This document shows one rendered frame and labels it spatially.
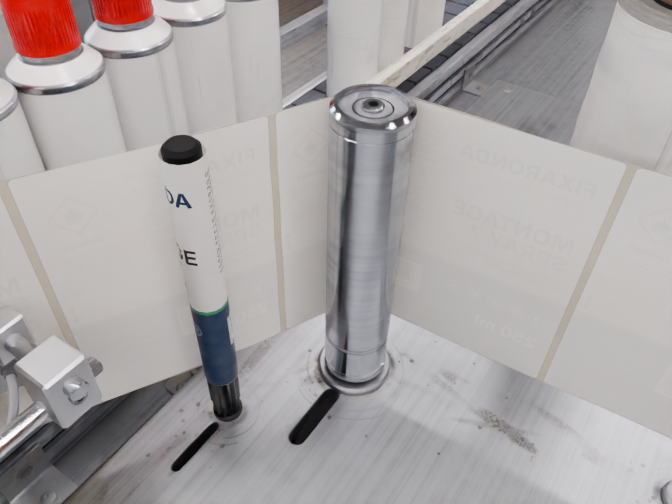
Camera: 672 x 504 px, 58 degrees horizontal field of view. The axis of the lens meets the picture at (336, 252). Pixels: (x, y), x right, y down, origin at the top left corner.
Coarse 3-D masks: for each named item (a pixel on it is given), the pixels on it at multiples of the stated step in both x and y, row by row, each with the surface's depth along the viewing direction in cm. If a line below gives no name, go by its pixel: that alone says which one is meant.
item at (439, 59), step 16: (448, 0) 83; (464, 0) 83; (512, 0) 84; (448, 16) 79; (496, 16) 80; (480, 32) 77; (448, 48) 72; (432, 64) 69; (416, 80) 66; (304, 96) 63; (320, 96) 64
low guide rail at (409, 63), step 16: (480, 0) 74; (496, 0) 76; (464, 16) 71; (480, 16) 74; (448, 32) 68; (464, 32) 72; (416, 48) 64; (432, 48) 66; (400, 64) 62; (416, 64) 64; (384, 80) 59; (400, 80) 62
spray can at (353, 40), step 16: (336, 0) 55; (352, 0) 54; (368, 0) 54; (336, 16) 56; (352, 16) 55; (368, 16) 55; (336, 32) 57; (352, 32) 56; (368, 32) 56; (336, 48) 58; (352, 48) 57; (368, 48) 58; (336, 64) 59; (352, 64) 58; (368, 64) 59; (336, 80) 60; (352, 80) 59; (368, 80) 60
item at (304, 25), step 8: (320, 8) 60; (304, 16) 58; (312, 16) 58; (320, 16) 59; (288, 24) 57; (296, 24) 57; (304, 24) 57; (312, 24) 58; (320, 24) 59; (280, 32) 55; (288, 32) 56; (296, 32) 57; (304, 32) 58; (280, 40) 55; (288, 40) 56; (296, 40) 57; (280, 48) 56
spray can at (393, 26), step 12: (384, 0) 60; (396, 0) 60; (408, 0) 61; (384, 12) 60; (396, 12) 61; (384, 24) 61; (396, 24) 62; (384, 36) 62; (396, 36) 63; (384, 48) 63; (396, 48) 64; (384, 60) 64
